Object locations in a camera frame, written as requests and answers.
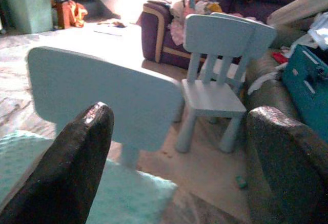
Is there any light blue plastic kids chair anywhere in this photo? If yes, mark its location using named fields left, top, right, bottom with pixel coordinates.
left=210, top=12, right=278, bottom=94
left=26, top=46, right=185, bottom=171
left=175, top=13, right=257, bottom=154

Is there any small green floor toy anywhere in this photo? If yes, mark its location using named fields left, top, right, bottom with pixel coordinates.
left=235, top=175, right=248, bottom=189

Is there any blue hard shell suitcase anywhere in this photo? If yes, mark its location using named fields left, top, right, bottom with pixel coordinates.
left=281, top=44, right=328, bottom=142

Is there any orange bag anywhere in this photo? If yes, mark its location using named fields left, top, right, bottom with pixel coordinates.
left=55, top=0, right=89, bottom=29

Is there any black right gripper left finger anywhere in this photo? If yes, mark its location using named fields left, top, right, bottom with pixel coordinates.
left=0, top=101, right=115, bottom=224

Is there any green plastic bin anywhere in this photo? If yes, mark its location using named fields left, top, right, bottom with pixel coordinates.
left=0, top=0, right=54, bottom=34

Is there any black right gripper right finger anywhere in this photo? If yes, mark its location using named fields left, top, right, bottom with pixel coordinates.
left=245, top=106, right=328, bottom=224

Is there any purple sofa with tan trim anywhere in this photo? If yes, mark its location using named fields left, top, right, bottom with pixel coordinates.
left=139, top=0, right=300, bottom=71

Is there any colourful clothes pile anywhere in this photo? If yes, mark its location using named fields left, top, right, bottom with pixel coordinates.
left=168, top=0, right=223, bottom=47

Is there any teal dotted plush pillow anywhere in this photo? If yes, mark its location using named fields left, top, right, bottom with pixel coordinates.
left=0, top=129, right=179, bottom=224

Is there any small red item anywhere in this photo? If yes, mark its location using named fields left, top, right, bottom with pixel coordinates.
left=271, top=51, right=289, bottom=65

